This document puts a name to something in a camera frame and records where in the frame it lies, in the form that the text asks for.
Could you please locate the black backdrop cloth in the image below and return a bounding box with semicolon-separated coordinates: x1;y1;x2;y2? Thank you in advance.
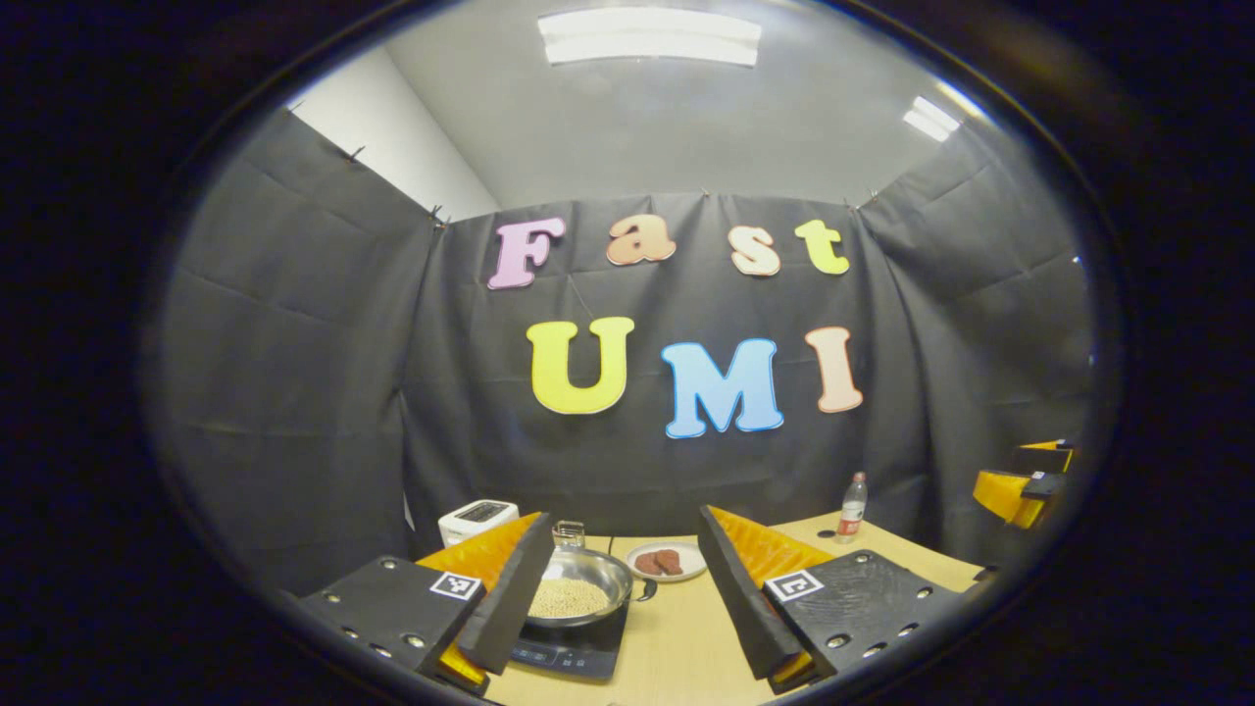
142;108;1104;589

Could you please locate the steel pot with black handles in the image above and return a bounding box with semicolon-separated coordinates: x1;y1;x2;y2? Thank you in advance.
526;546;658;629

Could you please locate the large ceiling light panel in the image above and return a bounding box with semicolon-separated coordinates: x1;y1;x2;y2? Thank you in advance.
537;8;763;68

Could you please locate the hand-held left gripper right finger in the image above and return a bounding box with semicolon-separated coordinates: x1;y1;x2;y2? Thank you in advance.
697;505;981;692

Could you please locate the white toaster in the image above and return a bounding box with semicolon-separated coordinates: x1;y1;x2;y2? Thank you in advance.
437;500;520;548

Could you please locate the white round plate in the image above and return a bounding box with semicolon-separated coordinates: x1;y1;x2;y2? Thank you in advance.
627;541;708;583

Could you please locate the small ceiling light panel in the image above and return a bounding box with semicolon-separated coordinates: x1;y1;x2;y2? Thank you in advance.
902;95;962;143

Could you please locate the black induction cooktop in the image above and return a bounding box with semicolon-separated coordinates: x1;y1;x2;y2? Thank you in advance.
510;600;630;681

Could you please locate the pile of yellow soybeans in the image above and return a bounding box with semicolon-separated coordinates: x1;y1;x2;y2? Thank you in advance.
529;578;611;619

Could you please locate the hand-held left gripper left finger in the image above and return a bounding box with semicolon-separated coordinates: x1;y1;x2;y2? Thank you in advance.
294;511;556;692

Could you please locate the clear water bottle red label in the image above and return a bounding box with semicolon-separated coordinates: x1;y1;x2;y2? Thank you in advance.
834;472;869;545

